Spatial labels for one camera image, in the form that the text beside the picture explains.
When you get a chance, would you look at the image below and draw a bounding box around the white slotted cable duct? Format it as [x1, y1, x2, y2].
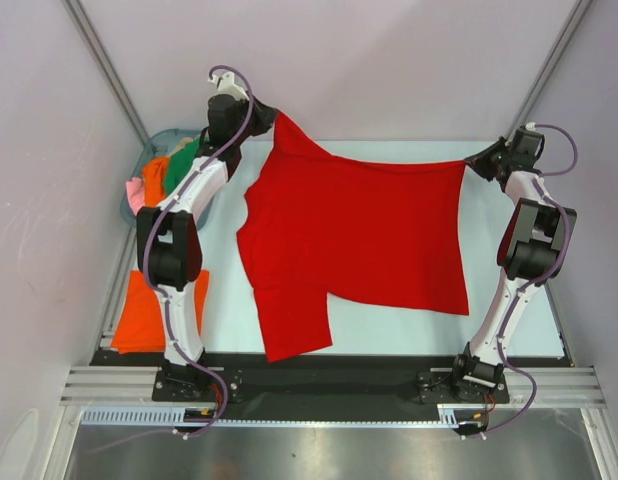
[81, 406, 486, 429]

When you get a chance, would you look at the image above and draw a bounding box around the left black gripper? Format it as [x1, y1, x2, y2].
[230, 91, 277, 146]

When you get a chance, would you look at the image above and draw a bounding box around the pink garment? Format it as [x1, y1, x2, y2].
[125, 177, 145, 216]

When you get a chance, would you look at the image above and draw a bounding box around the beige garment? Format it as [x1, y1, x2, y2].
[168, 135, 200, 157]

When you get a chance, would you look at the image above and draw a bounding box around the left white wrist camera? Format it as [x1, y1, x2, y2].
[208, 72, 249, 101]

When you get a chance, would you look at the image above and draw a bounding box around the blue plastic basket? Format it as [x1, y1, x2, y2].
[120, 128, 200, 229]

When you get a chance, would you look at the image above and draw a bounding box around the left aluminium corner post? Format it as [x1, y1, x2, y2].
[60, 0, 149, 145]

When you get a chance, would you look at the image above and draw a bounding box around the orange garment in basket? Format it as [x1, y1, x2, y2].
[142, 156, 170, 207]

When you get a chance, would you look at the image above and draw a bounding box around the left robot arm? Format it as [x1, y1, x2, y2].
[136, 94, 278, 402]

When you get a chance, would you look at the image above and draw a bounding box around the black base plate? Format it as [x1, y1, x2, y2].
[88, 349, 573, 424]

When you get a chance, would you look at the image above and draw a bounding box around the red t shirt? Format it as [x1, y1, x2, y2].
[237, 114, 469, 362]

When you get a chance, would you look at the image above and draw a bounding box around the aluminium corner post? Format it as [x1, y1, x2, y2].
[60, 0, 149, 145]
[506, 0, 596, 140]

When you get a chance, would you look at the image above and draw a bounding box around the right aluminium corner post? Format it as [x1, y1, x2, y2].
[506, 0, 596, 140]

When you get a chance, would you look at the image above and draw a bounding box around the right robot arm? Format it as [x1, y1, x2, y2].
[450, 122, 579, 402]

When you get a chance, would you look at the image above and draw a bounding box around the folded orange t shirt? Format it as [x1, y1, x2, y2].
[112, 270, 210, 362]

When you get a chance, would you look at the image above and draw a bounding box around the green garment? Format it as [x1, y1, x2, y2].
[163, 139, 199, 195]

